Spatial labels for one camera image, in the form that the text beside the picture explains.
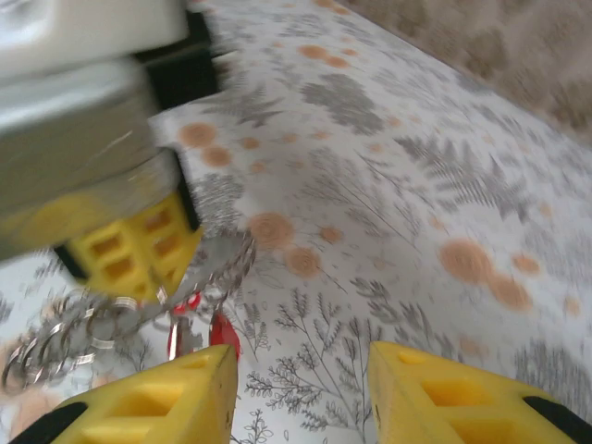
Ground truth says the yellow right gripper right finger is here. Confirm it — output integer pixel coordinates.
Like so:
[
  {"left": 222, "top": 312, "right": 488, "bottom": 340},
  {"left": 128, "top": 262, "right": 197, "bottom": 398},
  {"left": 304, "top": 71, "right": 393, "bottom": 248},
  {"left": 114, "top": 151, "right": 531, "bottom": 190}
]
[{"left": 368, "top": 340, "right": 592, "bottom": 444}]

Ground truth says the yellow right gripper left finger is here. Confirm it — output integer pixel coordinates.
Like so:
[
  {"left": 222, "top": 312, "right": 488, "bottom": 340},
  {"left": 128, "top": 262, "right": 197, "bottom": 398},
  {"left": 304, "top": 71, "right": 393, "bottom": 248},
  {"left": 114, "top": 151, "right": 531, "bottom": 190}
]
[{"left": 7, "top": 343, "right": 241, "bottom": 444}]

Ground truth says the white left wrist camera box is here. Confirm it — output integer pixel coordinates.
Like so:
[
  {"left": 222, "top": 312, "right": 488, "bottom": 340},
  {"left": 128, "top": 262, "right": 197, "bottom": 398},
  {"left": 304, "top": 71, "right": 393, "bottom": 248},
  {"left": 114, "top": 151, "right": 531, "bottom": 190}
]
[{"left": 0, "top": 0, "right": 191, "bottom": 260}]

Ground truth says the metal keyring holder with rings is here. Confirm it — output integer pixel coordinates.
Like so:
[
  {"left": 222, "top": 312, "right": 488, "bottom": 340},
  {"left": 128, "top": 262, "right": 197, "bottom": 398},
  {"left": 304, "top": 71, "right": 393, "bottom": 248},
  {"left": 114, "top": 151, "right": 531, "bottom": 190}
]
[{"left": 0, "top": 230, "right": 258, "bottom": 397}]

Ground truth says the floral patterned table cover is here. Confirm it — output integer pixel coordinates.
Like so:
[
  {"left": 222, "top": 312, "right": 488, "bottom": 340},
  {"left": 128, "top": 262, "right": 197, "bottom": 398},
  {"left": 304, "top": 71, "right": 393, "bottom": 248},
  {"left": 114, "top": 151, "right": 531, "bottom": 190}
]
[{"left": 0, "top": 0, "right": 592, "bottom": 444}]

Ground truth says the key with red tag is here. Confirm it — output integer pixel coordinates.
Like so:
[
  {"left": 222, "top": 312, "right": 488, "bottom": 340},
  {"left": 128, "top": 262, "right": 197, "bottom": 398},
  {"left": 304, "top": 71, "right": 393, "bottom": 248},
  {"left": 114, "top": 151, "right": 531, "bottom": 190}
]
[
  {"left": 208, "top": 312, "right": 242, "bottom": 366},
  {"left": 173, "top": 290, "right": 203, "bottom": 316},
  {"left": 165, "top": 318, "right": 187, "bottom": 363}
]

